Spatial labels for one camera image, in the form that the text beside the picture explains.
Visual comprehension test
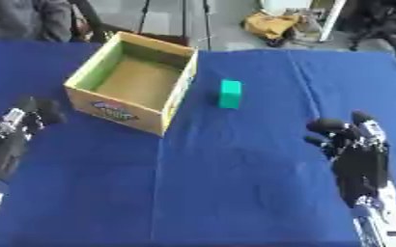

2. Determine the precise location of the yellow bag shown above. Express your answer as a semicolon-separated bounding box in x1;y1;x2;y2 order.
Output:
240;11;303;48

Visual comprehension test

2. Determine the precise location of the white board leg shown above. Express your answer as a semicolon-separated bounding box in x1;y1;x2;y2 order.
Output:
318;0;351;42

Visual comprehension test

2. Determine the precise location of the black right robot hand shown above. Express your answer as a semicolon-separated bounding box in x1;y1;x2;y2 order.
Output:
302;110;391;208

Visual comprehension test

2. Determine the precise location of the person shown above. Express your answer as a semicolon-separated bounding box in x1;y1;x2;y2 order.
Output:
0;0;90;43

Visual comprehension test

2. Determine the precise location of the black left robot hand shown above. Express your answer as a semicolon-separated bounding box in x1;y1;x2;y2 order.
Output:
0;96;69;181

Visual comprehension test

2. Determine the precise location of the tan cardboard box green inside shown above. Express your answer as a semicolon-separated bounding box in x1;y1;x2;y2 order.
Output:
63;31;200;137

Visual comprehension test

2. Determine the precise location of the green rectangular block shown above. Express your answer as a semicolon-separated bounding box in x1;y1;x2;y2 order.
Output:
216;79;244;110

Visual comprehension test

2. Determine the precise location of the black tripod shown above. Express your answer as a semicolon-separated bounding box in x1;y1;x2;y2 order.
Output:
135;0;215;52

